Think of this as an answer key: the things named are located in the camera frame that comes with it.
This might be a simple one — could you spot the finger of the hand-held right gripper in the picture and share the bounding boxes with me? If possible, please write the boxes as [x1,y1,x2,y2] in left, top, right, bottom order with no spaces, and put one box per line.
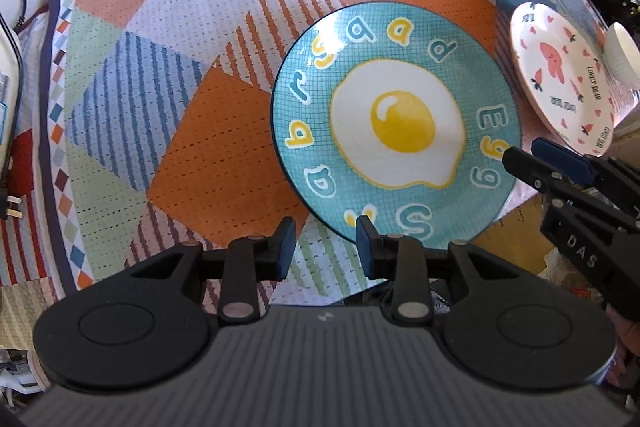
[501,146,640,233]
[530,137,640,212]

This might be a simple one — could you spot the blue fried egg print plate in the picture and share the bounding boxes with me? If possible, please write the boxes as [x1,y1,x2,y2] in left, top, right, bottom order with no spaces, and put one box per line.
[270,1,523,254]

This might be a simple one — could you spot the black power plug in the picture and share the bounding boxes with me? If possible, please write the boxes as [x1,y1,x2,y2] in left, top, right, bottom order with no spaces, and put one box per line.
[0,187,24,221]

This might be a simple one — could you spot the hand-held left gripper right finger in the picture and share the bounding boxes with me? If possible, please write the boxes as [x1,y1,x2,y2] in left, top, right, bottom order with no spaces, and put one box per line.
[355,216,517,327]

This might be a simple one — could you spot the brown cardboard box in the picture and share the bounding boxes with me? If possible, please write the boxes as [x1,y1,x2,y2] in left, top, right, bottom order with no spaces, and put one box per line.
[472,197,557,279]

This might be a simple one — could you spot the white ribbed bowl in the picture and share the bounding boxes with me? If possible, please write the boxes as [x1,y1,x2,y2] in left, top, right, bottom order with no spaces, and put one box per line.
[602,23,640,84]

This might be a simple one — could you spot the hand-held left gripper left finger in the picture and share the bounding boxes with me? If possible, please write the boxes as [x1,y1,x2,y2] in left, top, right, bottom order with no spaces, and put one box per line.
[127,216,297,326]

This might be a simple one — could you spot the patchwork print tablecloth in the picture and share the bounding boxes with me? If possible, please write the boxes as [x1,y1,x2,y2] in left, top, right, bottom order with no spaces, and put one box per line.
[0,0,633,305]

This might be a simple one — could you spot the white plate with pink print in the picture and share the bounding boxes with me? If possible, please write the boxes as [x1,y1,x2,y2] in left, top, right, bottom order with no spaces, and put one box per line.
[509,2,616,158]

